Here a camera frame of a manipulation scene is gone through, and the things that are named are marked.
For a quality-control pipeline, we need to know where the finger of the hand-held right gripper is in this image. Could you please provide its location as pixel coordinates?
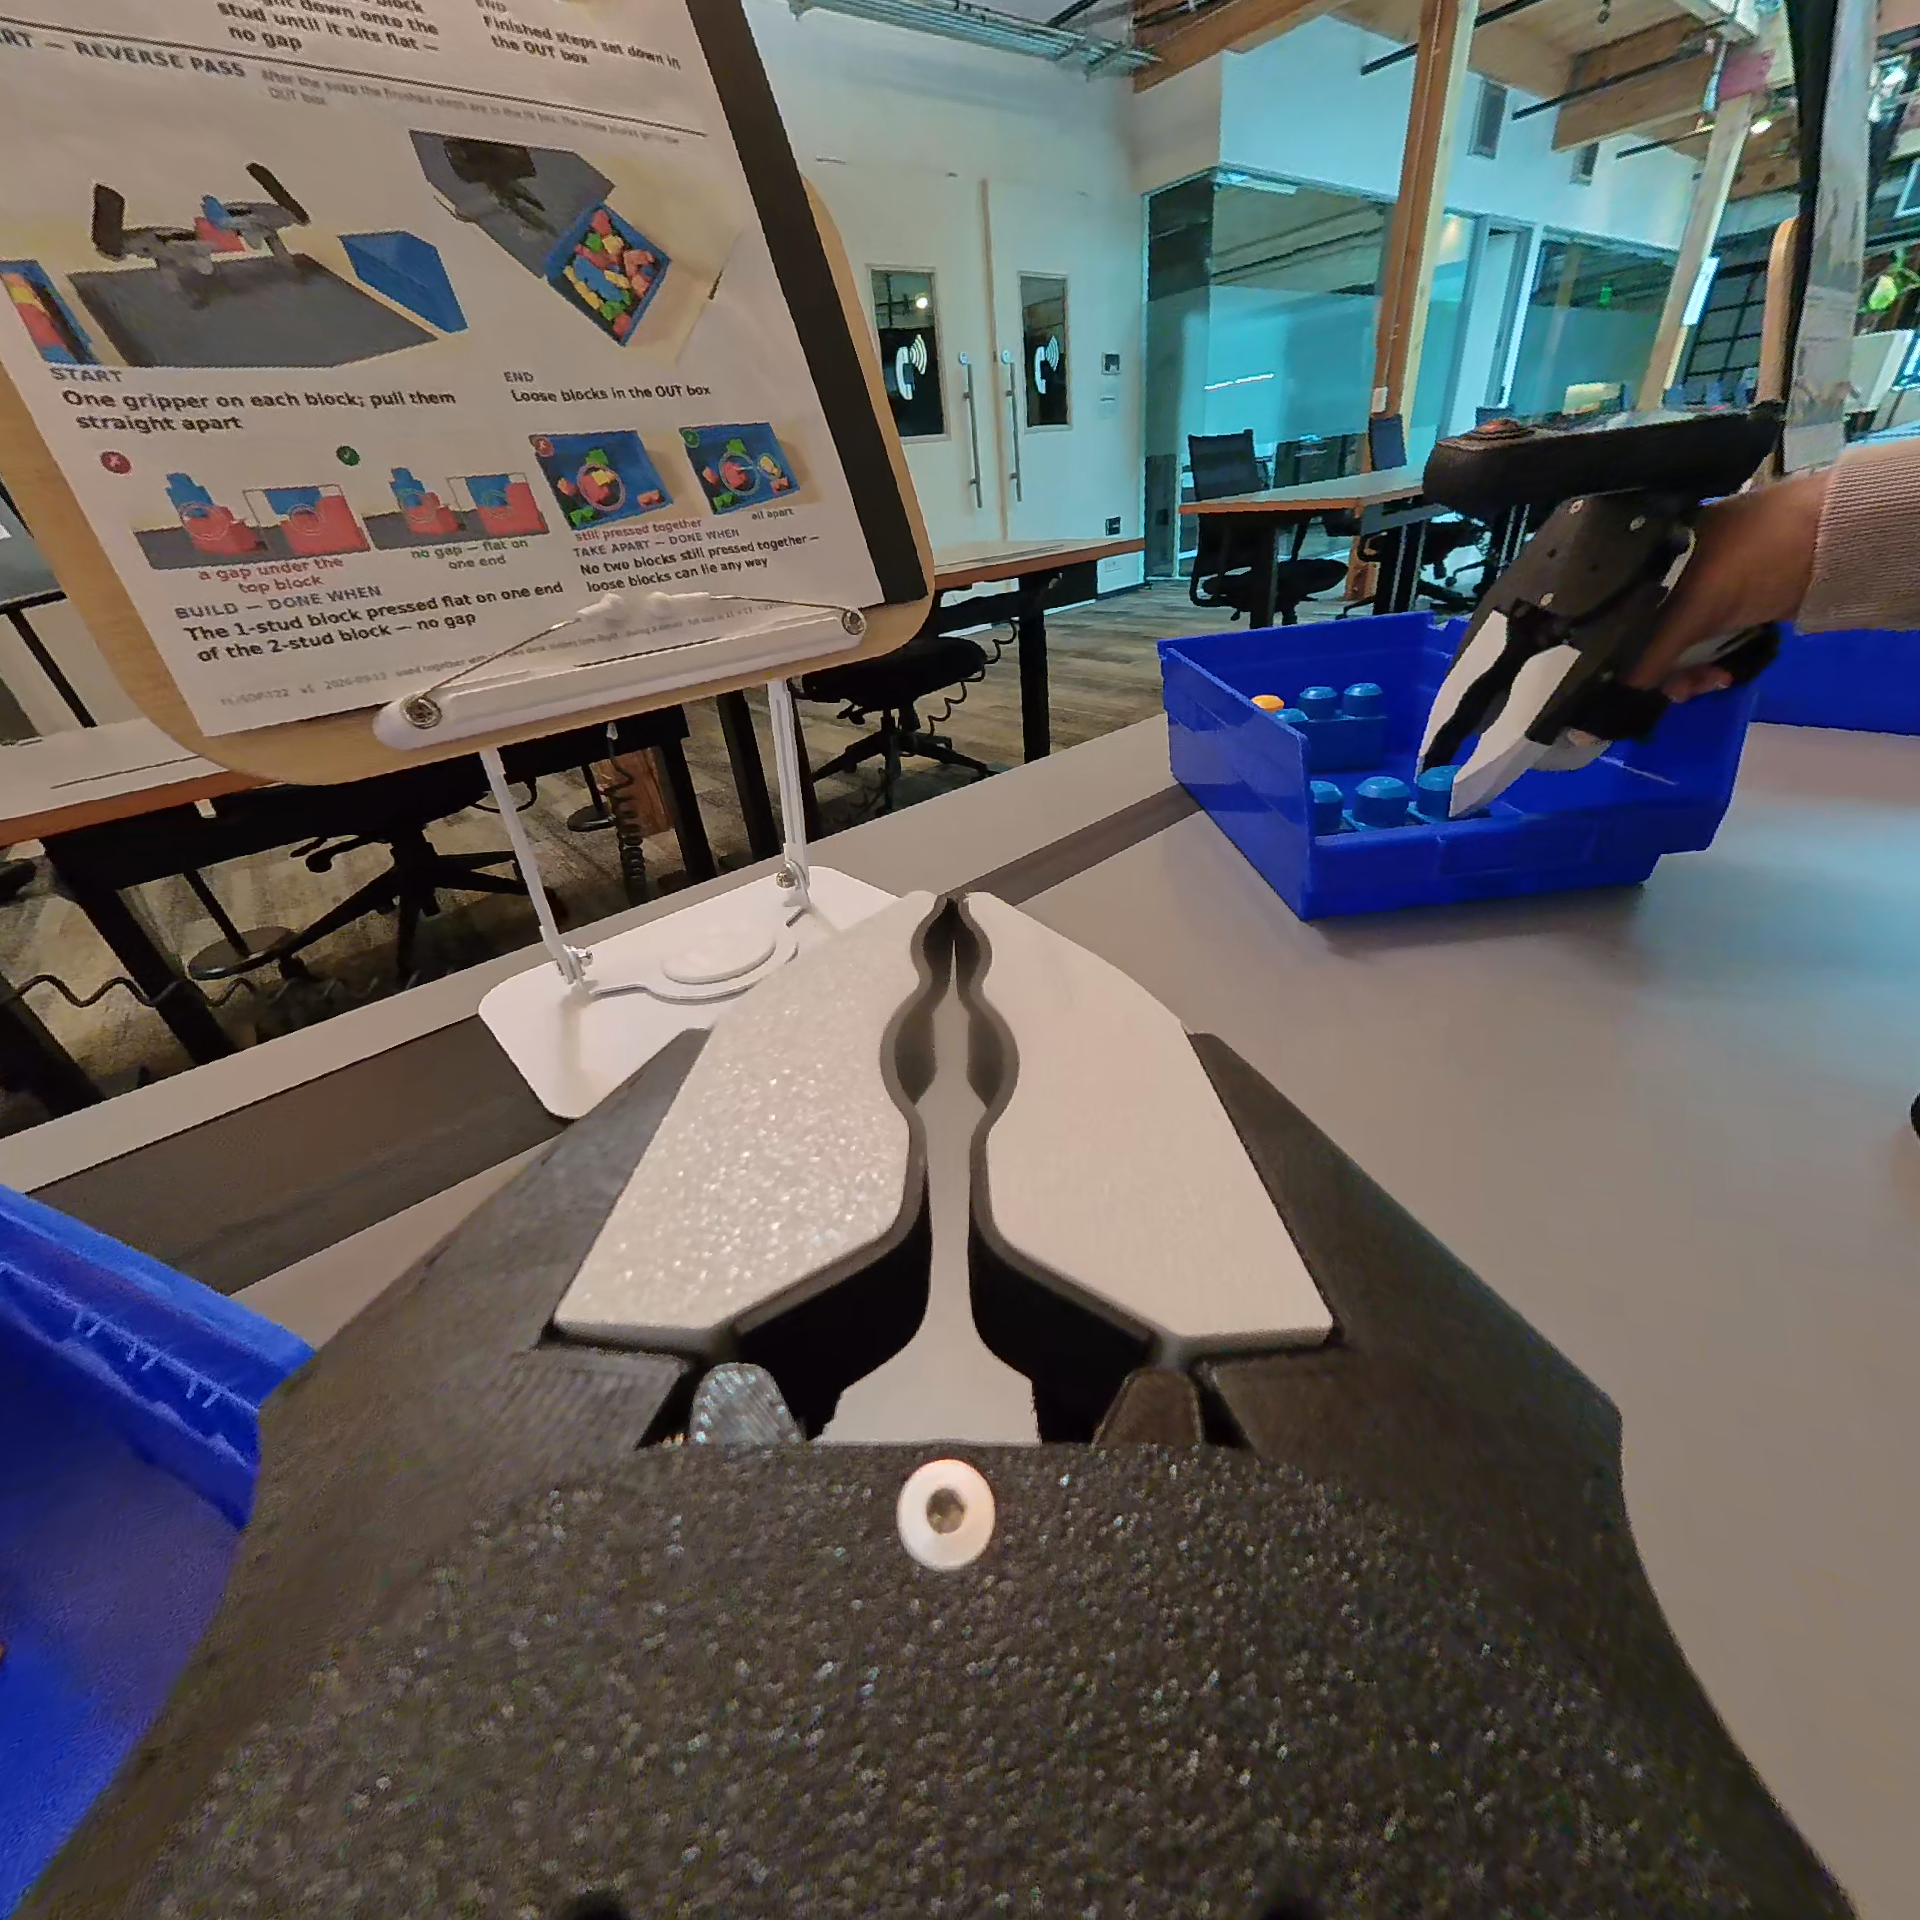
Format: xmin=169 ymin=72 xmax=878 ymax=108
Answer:
xmin=1447 ymin=649 xmax=1603 ymax=824
xmin=1414 ymin=612 xmax=1519 ymax=783

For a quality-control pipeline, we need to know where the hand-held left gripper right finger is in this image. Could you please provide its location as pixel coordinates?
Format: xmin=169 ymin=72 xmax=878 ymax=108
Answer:
xmin=952 ymin=889 xmax=1334 ymax=1446

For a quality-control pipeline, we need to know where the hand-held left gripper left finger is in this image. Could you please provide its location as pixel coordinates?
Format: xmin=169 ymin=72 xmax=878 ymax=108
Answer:
xmin=556 ymin=889 xmax=955 ymax=1446

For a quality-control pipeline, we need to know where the blue two-stud toy block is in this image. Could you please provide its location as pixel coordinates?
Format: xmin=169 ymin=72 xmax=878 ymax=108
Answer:
xmin=1293 ymin=682 xmax=1397 ymax=768

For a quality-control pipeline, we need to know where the blue plastic bin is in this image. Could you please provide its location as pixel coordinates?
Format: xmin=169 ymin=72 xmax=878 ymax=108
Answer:
xmin=1745 ymin=623 xmax=1920 ymax=736
xmin=0 ymin=1185 xmax=317 ymax=1907
xmin=1158 ymin=609 xmax=1759 ymax=922

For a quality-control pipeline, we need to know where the person's right hand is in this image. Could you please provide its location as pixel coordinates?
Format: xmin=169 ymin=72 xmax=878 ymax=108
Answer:
xmin=1632 ymin=468 xmax=1839 ymax=704

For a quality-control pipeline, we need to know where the wooden-top desk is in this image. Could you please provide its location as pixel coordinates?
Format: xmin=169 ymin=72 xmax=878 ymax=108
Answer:
xmin=0 ymin=721 xmax=271 ymax=1059
xmin=1180 ymin=468 xmax=1441 ymax=624
xmin=931 ymin=540 xmax=1149 ymax=759

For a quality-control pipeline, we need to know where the black office chair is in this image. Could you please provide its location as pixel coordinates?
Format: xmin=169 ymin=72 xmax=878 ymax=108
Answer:
xmin=795 ymin=638 xmax=998 ymax=783
xmin=151 ymin=780 xmax=511 ymax=1022
xmin=1183 ymin=431 xmax=1352 ymax=609

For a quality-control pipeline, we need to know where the instruction sheet on white stand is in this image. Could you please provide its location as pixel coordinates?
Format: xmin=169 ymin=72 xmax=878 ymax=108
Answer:
xmin=0 ymin=0 xmax=939 ymax=790

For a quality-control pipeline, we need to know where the printed instruction sheet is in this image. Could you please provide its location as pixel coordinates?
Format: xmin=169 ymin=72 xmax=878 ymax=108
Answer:
xmin=0 ymin=0 xmax=887 ymax=736

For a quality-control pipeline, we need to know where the wooden support post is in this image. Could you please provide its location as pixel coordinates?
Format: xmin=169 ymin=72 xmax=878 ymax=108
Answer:
xmin=1369 ymin=0 xmax=1481 ymax=474

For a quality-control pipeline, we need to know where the coiled black cable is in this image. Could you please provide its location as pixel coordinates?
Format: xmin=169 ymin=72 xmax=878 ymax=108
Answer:
xmin=604 ymin=750 xmax=656 ymax=904

